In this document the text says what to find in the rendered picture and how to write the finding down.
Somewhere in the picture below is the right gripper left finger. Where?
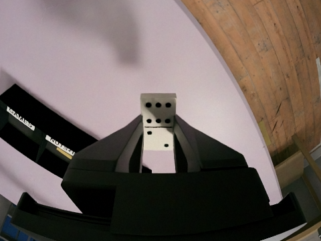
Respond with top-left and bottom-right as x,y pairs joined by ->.
68,114 -> 144,173

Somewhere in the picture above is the white domino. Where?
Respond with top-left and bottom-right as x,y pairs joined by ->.
140,93 -> 177,150

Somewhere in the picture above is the black bin rack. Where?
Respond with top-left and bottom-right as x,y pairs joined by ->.
0,84 -> 98,179

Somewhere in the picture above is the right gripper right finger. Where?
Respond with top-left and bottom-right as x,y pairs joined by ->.
173,114 -> 249,173

